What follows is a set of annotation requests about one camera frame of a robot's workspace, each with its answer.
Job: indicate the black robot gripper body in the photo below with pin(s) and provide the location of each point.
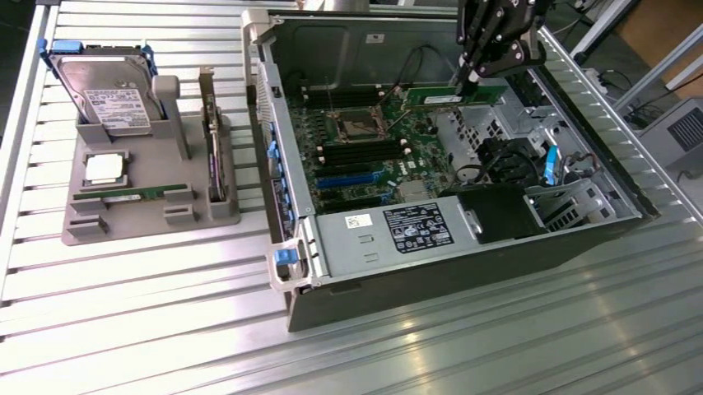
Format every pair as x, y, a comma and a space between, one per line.
506, 12

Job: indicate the green RAM stick white label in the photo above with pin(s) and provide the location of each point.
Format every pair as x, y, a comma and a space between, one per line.
434, 99

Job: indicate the black RAM slot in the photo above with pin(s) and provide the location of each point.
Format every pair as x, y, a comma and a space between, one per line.
341, 91
364, 155
360, 144
345, 106
362, 150
365, 160
342, 96
344, 101

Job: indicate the white power strip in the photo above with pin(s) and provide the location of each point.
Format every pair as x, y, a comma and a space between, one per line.
596, 80

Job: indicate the thin metal locking lever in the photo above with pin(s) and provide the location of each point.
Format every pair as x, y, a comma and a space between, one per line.
394, 96

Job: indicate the green motherboard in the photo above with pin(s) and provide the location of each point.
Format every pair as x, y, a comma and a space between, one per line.
421, 136

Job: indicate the brown wooden desk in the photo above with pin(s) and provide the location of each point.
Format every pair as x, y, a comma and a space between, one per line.
660, 33

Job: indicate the CPU socket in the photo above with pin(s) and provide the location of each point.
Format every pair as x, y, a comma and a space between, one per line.
354, 125

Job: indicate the grey computer tower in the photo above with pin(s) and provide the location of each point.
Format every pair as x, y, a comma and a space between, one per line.
676, 131

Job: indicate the silver metal disk bay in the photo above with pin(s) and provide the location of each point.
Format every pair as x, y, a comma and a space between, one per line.
572, 205

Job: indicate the small silver chipset heatsink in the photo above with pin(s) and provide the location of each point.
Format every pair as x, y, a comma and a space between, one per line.
413, 192

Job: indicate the black expansion slot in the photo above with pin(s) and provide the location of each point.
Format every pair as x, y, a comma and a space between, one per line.
352, 201
344, 169

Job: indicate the black plastic shroud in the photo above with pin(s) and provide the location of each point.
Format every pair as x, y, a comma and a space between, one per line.
494, 214

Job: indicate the blue expansion slot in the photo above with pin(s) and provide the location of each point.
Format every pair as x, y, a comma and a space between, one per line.
348, 179

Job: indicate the graphics card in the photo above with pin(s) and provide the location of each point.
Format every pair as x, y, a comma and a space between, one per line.
213, 131

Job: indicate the silver power supply black label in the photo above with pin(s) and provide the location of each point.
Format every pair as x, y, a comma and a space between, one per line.
357, 247

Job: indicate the open black PC case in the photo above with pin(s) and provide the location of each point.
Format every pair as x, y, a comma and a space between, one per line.
440, 288

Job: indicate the blue case latch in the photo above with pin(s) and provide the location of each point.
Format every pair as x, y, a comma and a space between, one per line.
285, 258

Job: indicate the silver hard disk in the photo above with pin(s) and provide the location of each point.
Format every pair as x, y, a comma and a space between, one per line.
110, 98

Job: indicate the grey parts rack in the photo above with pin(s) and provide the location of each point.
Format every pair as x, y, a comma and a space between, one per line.
144, 214

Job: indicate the silver CPU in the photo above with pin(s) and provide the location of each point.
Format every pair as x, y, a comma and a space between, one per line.
108, 168

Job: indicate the blue disk carrier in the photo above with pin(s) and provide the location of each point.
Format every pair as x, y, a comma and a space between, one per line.
47, 51

